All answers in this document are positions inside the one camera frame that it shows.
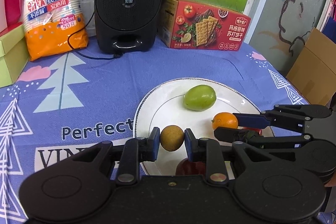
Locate small orange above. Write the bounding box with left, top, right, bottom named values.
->
left=211, top=112, right=238, bottom=130

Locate small red fruit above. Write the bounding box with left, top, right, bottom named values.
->
left=175, top=158, right=206, bottom=176

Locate small brown longan fruit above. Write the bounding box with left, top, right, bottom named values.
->
left=160, top=125, right=185, bottom=152

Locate large green fruit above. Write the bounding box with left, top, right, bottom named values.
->
left=183, top=85, right=217, bottom=111

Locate white round plate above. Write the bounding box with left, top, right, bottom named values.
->
left=133, top=77, right=275, bottom=176

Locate brown cardboard box right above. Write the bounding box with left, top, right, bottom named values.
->
left=286, top=29, right=336, bottom=105

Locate blue patterned tablecloth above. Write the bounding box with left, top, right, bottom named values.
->
left=1, top=39, right=305, bottom=223

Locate red cracker box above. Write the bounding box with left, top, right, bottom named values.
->
left=158, top=0, right=251, bottom=51

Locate light green shoe box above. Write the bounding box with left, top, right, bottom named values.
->
left=0, top=22, right=29, bottom=88

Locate orange paper cup pack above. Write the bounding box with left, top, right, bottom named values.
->
left=22, top=0, right=89, bottom=61

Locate black speaker cable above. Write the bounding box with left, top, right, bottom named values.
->
left=67, top=10, right=124, bottom=60

